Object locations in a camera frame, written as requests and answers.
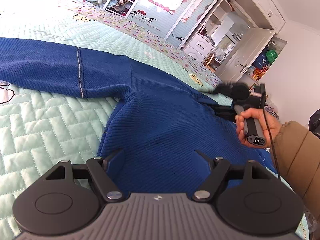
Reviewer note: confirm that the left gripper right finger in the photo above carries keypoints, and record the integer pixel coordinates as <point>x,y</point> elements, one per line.
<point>214,171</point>

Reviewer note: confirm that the sliding door wardrobe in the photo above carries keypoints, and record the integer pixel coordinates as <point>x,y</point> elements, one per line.
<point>177,21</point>

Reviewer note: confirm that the black puffer jacket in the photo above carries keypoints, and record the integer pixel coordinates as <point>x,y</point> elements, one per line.
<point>314,123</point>

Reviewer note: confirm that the mint quilted bee bedspread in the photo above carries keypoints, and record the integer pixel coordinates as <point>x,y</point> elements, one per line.
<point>48,140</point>

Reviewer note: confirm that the blue knit sweater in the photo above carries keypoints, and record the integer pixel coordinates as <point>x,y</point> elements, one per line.
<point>158,125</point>

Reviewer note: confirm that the white drawer cabinet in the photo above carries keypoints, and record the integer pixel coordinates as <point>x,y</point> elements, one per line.
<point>199,47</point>

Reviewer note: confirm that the wooden chair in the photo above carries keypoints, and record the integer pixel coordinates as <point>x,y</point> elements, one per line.
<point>211,62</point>

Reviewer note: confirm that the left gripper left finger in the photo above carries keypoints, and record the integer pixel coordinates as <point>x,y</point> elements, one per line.
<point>101,171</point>

